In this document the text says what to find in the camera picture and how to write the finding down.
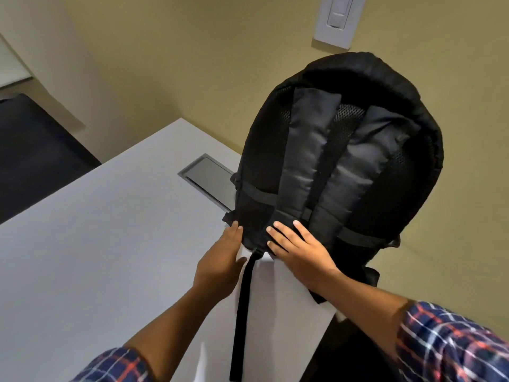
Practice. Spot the person's left hand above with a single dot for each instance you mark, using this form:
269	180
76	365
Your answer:
218	270

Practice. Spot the person's right hand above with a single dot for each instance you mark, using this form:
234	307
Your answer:
306	258

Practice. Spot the black chair with armrests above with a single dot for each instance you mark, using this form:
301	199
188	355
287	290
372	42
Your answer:
346	354

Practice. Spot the grey backpack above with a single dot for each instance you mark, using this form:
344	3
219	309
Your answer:
346	155

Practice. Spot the black mesh-back chair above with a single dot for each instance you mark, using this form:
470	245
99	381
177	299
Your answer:
36	155

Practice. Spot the person's left forearm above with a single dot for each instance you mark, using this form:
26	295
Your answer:
175	338

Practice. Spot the white table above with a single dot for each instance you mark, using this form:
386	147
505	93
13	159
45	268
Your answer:
99	254

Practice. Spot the white wall switch panel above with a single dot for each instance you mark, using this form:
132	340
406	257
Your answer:
338	19

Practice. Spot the white wall board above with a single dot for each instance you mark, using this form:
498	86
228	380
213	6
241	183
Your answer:
10	67

